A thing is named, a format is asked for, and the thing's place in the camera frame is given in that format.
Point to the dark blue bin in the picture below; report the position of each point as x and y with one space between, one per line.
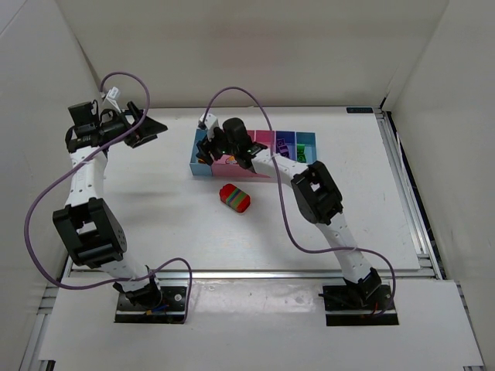
289 137

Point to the red striped lego block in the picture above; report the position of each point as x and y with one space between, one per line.
234 198

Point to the green lego brick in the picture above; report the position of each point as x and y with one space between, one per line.
301 149

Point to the red flower lego block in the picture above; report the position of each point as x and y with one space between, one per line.
230 160

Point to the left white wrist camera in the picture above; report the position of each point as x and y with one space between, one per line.
111 98

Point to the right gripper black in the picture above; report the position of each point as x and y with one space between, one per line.
206 147

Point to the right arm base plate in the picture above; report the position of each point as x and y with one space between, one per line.
343 310

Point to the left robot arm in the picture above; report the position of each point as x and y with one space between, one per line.
90 232

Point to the small purple lego block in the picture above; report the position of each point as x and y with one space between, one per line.
284 151

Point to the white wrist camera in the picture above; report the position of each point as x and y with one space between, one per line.
111 98
208 122

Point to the left light blue bin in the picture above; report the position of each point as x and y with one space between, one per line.
197 167

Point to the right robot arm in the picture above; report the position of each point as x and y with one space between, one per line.
316 194

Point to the small pink bin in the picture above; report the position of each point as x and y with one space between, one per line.
266 137

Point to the light blue bin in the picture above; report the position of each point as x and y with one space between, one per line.
197 167
309 140

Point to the right light blue bin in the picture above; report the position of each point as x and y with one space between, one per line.
309 140

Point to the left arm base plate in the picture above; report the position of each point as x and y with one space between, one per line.
153 304

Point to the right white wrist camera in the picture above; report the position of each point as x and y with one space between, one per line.
208 122

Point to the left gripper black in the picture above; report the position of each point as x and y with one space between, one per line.
134 127

